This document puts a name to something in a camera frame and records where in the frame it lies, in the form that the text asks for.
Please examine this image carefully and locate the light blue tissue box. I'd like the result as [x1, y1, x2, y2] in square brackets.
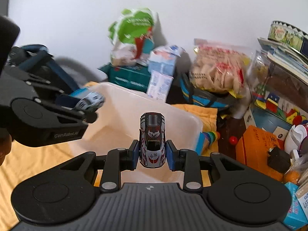
[284, 182, 307, 230]

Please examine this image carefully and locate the orange box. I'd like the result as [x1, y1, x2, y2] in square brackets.
[235, 126, 283, 182]

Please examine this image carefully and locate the blue black round basket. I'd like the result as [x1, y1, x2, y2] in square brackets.
[180, 73, 237, 110]

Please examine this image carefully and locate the small black box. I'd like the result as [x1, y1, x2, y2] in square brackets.
[267, 146, 291, 174]

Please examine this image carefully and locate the teal cardboard box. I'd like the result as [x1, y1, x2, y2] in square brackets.
[99, 63, 151, 93]

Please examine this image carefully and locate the small red ball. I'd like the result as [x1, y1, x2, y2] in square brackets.
[229, 136, 238, 146]

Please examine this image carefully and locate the dark blue black bag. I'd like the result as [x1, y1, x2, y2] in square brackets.
[6, 44, 79, 94]

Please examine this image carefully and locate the person's left hand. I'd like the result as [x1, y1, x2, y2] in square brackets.
[0, 128, 12, 165]

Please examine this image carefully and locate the white black toy police car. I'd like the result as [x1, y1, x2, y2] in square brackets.
[75, 92, 105, 112]

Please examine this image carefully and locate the round decorated tin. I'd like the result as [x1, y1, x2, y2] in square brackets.
[268, 20, 307, 55]

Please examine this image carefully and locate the colourful wooden puzzle board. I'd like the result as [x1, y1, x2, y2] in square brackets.
[251, 84, 307, 125]

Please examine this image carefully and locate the rainbow wooden stacking toy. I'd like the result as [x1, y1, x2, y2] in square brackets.
[195, 131, 220, 155]

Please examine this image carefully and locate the clear bag of crackers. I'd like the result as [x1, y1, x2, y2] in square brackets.
[188, 38, 253, 99]

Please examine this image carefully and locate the green white snack bag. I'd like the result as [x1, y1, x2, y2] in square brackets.
[109, 8, 158, 67]

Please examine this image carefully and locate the blue white tissue pack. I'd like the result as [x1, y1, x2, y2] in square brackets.
[146, 45, 184, 102]

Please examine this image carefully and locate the translucent white plastic bin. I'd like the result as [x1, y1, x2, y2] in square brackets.
[68, 82, 204, 183]

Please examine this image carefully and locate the stack of books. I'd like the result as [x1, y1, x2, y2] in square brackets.
[257, 38, 307, 85]

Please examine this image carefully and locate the grey red toy race car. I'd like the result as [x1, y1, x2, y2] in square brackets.
[139, 112, 166, 168]

